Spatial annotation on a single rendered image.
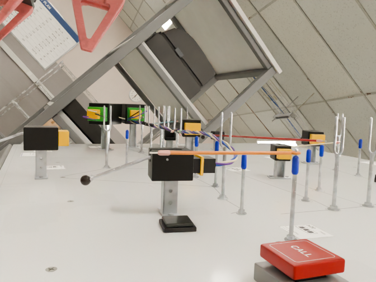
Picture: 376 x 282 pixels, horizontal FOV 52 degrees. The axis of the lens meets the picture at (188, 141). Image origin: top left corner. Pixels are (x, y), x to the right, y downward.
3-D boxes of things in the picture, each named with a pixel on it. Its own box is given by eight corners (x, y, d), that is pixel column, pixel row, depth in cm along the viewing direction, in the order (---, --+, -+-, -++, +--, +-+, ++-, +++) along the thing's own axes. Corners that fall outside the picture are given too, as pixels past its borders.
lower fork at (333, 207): (342, 210, 59) (349, 117, 57) (333, 211, 58) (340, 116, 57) (333, 207, 60) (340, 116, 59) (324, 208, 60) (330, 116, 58)
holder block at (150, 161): (147, 175, 55) (148, 147, 55) (186, 174, 56) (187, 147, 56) (151, 181, 51) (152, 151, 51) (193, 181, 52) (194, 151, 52)
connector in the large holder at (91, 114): (107, 121, 115) (107, 107, 114) (103, 121, 112) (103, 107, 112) (89, 120, 116) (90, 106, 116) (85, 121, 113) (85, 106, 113)
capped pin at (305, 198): (311, 202, 63) (314, 149, 63) (301, 201, 63) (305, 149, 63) (309, 200, 65) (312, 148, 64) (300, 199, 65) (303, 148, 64)
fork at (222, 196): (218, 200, 62) (222, 112, 61) (215, 197, 64) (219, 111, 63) (230, 200, 63) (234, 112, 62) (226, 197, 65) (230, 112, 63)
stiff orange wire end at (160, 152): (148, 154, 40) (148, 149, 40) (297, 154, 45) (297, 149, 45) (150, 156, 39) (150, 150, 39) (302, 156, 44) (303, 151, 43)
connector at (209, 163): (177, 169, 55) (178, 155, 55) (209, 169, 57) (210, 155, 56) (183, 173, 52) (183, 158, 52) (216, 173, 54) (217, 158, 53)
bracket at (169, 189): (157, 208, 56) (158, 174, 56) (174, 208, 57) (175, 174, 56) (163, 218, 52) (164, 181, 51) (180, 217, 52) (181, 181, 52)
